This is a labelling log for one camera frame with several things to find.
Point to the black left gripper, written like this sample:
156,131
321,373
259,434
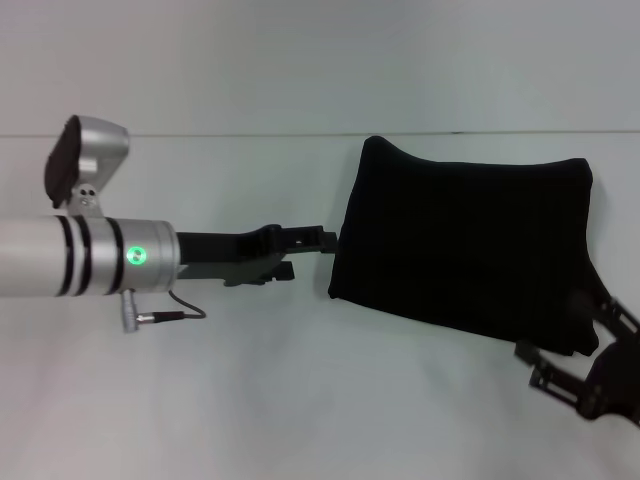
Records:
220,250

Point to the black shirt with FREE print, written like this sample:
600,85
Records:
465,240

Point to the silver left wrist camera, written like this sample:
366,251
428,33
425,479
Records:
85,155

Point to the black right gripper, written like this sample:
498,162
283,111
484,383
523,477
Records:
615,380

